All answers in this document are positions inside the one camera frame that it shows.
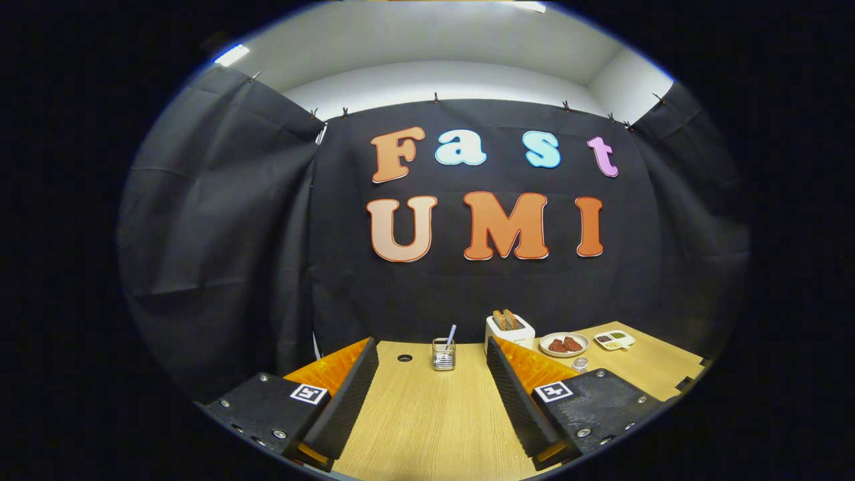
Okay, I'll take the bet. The white toaster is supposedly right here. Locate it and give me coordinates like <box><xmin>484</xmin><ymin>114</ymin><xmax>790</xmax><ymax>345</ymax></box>
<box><xmin>486</xmin><ymin>314</ymin><xmax>536</xmax><ymax>352</ymax></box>

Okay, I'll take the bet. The white divided condiment tray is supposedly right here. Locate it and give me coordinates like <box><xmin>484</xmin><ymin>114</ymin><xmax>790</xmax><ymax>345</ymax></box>
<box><xmin>594</xmin><ymin>330</ymin><xmax>637</xmax><ymax>351</ymax></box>

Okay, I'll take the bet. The small ceiling light panel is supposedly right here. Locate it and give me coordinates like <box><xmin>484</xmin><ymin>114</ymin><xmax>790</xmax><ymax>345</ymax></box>
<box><xmin>214</xmin><ymin>44</ymin><xmax>251</xmax><ymax>67</ymax></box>

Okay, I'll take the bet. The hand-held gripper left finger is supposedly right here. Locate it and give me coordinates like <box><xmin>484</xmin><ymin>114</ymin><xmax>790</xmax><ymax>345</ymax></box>
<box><xmin>200</xmin><ymin>336</ymin><xmax>380</xmax><ymax>472</ymax></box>

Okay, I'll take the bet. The clear wire utensil holder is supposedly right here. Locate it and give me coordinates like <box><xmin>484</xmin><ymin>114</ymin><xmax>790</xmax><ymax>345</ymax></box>
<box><xmin>432</xmin><ymin>337</ymin><xmax>457</xmax><ymax>371</ymax></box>

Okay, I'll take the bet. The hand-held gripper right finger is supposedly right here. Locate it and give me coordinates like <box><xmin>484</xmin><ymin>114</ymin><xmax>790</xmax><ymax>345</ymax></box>
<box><xmin>486</xmin><ymin>335</ymin><xmax>665</xmax><ymax>472</ymax></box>

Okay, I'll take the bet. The wooden table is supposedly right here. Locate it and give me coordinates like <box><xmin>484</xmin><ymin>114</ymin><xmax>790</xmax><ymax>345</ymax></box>
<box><xmin>331</xmin><ymin>323</ymin><xmax>709</xmax><ymax>481</ymax></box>

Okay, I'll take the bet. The white round plate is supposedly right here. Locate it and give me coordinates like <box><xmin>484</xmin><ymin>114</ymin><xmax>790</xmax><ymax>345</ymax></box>
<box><xmin>539</xmin><ymin>332</ymin><xmax>590</xmax><ymax>358</ymax></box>

